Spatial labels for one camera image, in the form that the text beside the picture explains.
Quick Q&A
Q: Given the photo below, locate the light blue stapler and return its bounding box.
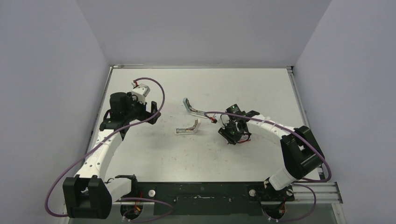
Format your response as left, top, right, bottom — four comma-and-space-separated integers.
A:
183, 98, 207, 119

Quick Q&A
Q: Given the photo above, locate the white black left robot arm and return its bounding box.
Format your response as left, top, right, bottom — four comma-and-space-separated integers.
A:
62, 91, 161, 219

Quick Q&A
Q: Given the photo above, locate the red white staple box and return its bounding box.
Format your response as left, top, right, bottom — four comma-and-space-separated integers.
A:
237, 139, 250, 144

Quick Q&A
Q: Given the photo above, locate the purple cable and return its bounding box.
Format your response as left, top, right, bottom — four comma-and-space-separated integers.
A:
45, 77, 175, 224
204, 111, 332, 223

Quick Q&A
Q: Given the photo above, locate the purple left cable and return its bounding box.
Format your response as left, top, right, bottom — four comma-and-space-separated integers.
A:
45, 77, 175, 224

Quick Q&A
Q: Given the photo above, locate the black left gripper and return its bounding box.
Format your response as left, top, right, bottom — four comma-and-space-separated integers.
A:
124, 92, 160, 124

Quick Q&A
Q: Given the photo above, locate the aluminium front rail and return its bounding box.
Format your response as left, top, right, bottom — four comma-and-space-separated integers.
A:
64, 182, 343, 205

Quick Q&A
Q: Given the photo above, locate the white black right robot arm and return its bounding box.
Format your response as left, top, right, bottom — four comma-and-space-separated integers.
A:
219, 104, 324, 200

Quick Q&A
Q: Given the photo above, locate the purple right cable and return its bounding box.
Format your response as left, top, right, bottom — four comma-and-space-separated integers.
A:
204, 111, 332, 223

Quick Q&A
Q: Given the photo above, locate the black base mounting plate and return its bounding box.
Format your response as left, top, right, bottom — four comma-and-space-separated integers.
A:
121, 182, 295, 216

